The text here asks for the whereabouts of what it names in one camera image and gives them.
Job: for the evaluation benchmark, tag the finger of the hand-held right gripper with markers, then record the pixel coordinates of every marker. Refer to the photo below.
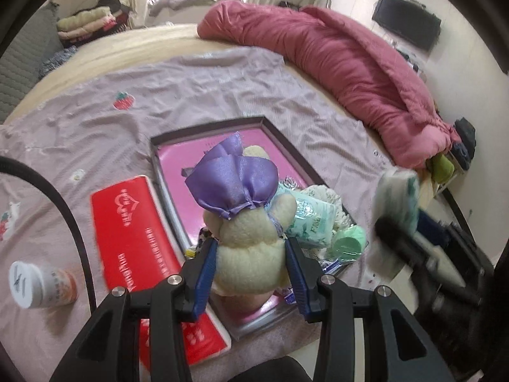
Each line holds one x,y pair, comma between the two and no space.
401,238
431,225

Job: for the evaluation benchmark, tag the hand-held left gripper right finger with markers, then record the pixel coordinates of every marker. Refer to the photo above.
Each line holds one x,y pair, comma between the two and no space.
296,274

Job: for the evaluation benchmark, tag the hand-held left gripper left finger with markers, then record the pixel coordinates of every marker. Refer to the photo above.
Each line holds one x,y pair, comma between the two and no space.
204,270

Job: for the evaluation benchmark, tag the blue white plastic packet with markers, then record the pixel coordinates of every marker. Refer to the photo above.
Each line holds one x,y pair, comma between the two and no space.
330,264

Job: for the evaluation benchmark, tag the green printed tissue pack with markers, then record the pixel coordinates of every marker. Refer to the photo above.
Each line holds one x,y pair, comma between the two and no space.
397,195

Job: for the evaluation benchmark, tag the cream teddy bear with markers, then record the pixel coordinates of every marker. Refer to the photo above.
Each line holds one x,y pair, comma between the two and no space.
242,238

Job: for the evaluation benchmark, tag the mint white tissue pack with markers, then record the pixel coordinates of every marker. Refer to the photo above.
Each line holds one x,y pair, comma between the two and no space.
312,217

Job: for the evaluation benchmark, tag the red tissue box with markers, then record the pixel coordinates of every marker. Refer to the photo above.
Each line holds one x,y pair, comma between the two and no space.
135,230

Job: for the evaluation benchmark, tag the pink tray with dark frame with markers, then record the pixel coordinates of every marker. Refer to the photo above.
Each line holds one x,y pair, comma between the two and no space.
179,163

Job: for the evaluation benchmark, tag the white lidded jar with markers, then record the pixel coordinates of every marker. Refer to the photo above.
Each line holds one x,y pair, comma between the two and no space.
39,286

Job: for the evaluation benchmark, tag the leopard print scrunchie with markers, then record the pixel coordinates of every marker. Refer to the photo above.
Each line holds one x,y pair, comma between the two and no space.
207,238

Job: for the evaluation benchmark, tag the green cloth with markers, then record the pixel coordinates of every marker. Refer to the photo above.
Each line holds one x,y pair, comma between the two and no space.
443,169

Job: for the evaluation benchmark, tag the dark clothes pile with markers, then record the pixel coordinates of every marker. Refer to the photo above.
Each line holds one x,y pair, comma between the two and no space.
463,139

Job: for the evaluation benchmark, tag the purple printed bed blanket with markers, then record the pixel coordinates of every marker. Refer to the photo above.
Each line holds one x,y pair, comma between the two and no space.
119,135

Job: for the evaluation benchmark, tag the red duvet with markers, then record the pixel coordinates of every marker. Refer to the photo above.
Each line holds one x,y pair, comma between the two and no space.
338,67

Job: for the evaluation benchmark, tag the black television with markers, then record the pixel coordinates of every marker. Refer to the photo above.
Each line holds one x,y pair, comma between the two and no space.
407,22

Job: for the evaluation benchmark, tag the beige bed sheet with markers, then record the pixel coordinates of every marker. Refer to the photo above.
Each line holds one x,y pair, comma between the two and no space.
139,43

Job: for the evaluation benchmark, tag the dark patterned cloth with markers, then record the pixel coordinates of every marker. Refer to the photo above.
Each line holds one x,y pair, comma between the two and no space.
57,61

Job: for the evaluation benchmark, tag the grey quilted headboard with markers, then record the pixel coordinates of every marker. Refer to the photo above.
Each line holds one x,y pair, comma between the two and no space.
20,75

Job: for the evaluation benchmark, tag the clothes pile on windowsill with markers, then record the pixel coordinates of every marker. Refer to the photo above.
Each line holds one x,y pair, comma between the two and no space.
187,2

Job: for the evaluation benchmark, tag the stack of folded clothes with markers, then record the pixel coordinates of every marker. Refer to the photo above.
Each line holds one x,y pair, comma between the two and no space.
91,22

